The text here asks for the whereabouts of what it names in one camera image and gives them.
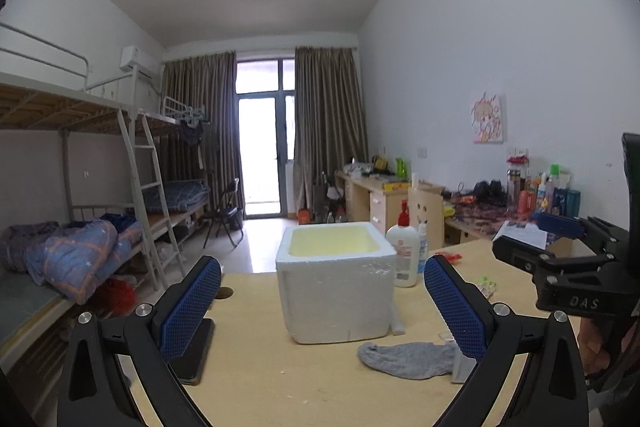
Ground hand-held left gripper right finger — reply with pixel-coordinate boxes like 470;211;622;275
423;254;591;427

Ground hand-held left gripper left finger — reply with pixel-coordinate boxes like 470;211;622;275
56;255;223;427

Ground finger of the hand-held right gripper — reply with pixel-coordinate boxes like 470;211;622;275
534;212;633;259
491;234;613;279

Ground green tissue packet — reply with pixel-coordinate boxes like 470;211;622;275
472;275;497;299

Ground white foam strip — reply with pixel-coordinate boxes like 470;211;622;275
390;306;409;336

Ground white foam box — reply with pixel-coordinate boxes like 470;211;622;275
275;221;397;345

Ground person's right hand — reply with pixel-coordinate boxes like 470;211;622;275
576;313;614;378

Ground white paper sheet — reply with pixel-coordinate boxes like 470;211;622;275
492;221;551;251

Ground cluster of toiletry bottles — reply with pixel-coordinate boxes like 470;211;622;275
517;163;582;219

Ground patterned desk mat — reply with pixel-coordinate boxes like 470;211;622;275
445;201;547;239

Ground steel thermos bottle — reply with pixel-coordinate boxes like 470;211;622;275
506;162;524;213

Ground black flat device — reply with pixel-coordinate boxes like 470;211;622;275
165;319;216;386

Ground clear bottle blue liquid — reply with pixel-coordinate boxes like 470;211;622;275
416;221;430;275

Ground white lotion bottle red pump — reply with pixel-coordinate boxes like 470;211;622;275
385;199;421;289

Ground grey sock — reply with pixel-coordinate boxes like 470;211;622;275
358;341;463;381

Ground red cloth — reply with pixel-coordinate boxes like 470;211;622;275
92;277;137;316

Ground black folding chair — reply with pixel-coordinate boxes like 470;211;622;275
202;178;245;251

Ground wooden smiley chair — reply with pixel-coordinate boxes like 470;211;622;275
407;186;445;251

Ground blue bedding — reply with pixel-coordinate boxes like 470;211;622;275
142;181;211;214

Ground blue checked quilt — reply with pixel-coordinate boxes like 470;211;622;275
25;218;144;306

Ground wooden desk with drawers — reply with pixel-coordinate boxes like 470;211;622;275
335;170;446;233

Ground white bed ladder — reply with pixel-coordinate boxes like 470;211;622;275
117;109;187;291

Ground glass balcony door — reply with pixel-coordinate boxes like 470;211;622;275
235;57;297;221

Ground dark hanging clothes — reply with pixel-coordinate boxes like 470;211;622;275
179;117;206;146

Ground brown curtain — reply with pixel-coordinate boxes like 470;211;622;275
161;52;246;222
294;47;370;224

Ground grey purple quilt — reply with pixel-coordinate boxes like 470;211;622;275
0;222;62;276

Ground metal bunk bed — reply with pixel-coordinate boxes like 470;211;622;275
137;96;213;248
0;23;176;388

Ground white air conditioner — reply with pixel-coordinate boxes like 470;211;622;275
119;46;160;80

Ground wall poster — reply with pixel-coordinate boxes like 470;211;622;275
470;91;507;144

